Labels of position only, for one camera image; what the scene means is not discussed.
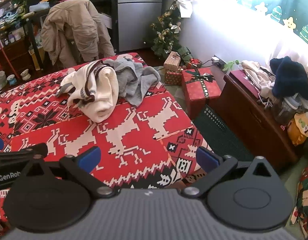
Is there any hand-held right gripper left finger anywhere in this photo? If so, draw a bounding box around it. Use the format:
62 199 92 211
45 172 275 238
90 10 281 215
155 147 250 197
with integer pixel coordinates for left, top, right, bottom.
20 146 117 197

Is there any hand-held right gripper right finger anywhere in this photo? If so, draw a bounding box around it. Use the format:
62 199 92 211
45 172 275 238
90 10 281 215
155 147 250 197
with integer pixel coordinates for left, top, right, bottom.
181 147 278 198

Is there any cream knit striped vest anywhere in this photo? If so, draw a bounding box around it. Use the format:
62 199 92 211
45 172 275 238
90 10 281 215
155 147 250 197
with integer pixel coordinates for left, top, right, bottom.
55 60 119 123

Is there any dark green dotted mat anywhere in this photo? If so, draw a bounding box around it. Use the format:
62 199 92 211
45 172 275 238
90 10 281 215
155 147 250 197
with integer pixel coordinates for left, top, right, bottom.
193 104 254 163

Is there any red printed blanket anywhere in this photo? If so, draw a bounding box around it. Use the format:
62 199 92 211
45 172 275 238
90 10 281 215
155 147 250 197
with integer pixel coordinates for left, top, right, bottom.
0 52 209 233

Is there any wooden bedside cabinet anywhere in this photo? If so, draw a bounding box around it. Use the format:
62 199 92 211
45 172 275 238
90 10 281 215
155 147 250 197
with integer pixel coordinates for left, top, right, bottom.
223 70 304 173

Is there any large red gift box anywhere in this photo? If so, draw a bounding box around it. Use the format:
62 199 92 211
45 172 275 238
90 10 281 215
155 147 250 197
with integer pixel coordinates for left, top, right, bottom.
181 67 222 120

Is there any maroon notebook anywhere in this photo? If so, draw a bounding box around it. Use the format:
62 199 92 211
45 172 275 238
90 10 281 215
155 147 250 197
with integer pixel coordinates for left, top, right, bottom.
230 69 259 98

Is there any red broom stick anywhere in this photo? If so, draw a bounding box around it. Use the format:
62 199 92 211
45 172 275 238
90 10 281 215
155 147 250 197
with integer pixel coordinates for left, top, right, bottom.
0 39 21 80

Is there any small red green gift box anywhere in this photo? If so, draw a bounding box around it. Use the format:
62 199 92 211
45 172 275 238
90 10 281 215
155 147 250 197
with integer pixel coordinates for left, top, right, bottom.
165 70 183 86

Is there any grey sweatshirt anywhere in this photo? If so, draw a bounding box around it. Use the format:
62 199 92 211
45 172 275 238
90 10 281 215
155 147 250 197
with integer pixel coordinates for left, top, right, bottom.
104 57 161 107

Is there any brown wooden dresser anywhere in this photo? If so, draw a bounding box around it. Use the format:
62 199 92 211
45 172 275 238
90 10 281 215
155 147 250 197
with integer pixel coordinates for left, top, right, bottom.
0 36 35 68

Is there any yellow carton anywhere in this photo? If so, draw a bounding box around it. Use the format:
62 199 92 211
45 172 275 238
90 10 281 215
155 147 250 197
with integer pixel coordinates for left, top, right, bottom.
29 49 42 71

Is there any glass jar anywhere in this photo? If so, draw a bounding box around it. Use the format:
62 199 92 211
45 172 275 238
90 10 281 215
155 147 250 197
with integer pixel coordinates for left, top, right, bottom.
274 96 303 125

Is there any cream cloth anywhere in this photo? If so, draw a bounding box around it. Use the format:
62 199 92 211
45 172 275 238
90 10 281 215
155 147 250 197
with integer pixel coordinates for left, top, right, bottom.
241 60 277 98

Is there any green plastic plant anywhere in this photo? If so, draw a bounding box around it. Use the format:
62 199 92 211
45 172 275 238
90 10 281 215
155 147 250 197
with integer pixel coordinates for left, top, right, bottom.
223 59 240 71

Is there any yellow plush toy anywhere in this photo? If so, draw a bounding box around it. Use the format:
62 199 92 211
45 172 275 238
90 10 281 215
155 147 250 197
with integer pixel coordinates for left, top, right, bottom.
286 111 308 147

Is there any plaid christmas cushion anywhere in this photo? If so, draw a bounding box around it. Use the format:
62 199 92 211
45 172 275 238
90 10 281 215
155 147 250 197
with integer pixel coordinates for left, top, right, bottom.
290 160 308 240

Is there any kraft patterned gift box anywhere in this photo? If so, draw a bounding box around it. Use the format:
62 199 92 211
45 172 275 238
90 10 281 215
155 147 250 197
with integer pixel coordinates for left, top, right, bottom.
163 51 181 72

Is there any dark blue fluffy garment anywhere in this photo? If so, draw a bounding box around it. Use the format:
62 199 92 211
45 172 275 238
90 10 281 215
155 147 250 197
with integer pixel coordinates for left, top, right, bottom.
269 56 308 99

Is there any beige jacket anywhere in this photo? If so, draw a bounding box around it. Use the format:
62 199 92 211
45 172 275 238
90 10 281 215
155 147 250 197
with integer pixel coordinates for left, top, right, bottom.
40 0 116 67

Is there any small christmas tree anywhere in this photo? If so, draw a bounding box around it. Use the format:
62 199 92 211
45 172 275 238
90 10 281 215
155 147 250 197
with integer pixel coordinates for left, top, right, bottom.
144 1 192 60

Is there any shelf of assorted items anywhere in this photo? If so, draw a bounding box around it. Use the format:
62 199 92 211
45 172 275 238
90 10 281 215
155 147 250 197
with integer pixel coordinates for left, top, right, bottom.
0 0 27 35

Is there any black shelf rack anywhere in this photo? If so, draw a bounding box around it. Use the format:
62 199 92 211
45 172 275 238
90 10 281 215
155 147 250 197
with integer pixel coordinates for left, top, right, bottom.
24 0 118 70

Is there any light blue cloth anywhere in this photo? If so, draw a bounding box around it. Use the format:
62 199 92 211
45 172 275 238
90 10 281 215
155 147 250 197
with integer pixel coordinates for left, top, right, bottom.
29 2 51 12

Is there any silver refrigerator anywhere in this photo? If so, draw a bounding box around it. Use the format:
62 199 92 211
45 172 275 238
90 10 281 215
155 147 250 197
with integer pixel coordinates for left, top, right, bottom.
116 0 181 53

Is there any white cloth tie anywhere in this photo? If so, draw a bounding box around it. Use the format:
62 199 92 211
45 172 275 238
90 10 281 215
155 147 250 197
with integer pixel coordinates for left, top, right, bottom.
176 0 194 19

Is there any green printed curtain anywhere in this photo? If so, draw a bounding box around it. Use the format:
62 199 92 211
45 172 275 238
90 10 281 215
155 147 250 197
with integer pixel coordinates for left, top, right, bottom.
159 0 308 48

